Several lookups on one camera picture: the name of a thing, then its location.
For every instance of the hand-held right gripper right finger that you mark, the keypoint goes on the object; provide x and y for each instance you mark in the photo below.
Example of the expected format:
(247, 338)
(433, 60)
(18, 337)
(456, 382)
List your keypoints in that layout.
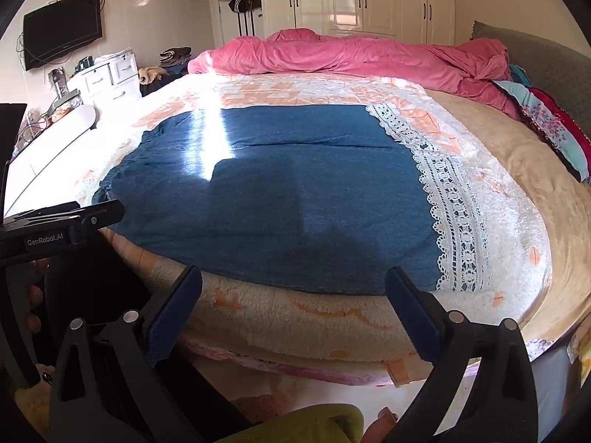
(411, 314)

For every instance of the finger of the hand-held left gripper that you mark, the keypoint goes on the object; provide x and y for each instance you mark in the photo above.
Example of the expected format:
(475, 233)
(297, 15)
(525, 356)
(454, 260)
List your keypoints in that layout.
(99, 214)

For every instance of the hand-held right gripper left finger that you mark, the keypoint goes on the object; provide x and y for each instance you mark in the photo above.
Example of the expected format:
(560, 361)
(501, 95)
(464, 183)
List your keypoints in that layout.
(178, 304)

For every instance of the blue denim pants lace hem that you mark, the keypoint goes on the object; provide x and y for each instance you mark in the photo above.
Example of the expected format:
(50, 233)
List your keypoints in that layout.
(277, 194)

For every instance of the person's left hand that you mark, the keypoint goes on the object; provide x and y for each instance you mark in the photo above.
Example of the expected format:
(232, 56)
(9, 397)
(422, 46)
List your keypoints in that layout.
(34, 302)

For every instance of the white bed footboard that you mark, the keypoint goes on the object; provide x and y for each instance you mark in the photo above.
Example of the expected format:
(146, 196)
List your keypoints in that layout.
(55, 147)

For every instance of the dark flat panel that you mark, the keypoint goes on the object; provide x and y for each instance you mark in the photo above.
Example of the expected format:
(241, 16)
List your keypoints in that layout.
(11, 134)

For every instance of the white drawer cabinet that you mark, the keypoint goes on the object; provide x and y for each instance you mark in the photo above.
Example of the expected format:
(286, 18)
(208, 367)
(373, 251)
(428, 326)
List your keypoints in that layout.
(108, 78)

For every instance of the dark blue cloth heap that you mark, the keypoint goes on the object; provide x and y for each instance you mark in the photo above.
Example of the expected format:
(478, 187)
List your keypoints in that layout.
(164, 84)

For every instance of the beige plush toy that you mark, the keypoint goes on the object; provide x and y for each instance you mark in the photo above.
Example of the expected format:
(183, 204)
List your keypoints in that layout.
(152, 74)

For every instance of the yellow-green garment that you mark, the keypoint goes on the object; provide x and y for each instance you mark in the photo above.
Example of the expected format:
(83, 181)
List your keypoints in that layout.
(304, 424)

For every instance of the pile of folded dark clothes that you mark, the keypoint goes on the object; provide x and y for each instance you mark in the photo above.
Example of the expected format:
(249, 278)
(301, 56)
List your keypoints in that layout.
(175, 55)

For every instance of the beige bed sheet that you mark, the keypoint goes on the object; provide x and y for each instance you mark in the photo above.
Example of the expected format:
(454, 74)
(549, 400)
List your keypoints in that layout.
(531, 170)

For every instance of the white door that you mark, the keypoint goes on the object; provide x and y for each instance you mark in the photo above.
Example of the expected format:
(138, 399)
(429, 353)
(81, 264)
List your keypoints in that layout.
(220, 23)

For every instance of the stack of folded colourful clothes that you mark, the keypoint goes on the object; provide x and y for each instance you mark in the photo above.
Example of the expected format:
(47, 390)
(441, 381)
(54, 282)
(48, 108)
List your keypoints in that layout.
(549, 124)

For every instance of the orange white printed fleece blanket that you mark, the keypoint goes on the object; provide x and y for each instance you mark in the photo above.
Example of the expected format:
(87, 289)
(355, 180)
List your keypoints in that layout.
(323, 90)

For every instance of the dark red pillow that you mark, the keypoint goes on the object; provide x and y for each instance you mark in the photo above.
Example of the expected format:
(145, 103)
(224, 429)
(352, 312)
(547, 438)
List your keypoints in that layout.
(561, 113)

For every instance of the pink duvet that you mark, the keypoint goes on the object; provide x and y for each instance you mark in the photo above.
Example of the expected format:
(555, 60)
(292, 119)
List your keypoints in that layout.
(346, 55)

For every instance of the grey padded headboard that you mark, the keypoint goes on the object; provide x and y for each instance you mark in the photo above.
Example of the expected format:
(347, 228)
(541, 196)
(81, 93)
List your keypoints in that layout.
(549, 64)

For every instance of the white wardrobe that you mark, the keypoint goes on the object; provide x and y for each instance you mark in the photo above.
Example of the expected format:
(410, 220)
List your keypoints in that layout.
(369, 0)

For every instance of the black wall television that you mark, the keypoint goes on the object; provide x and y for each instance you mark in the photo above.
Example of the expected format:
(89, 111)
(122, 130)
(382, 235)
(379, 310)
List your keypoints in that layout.
(62, 30)

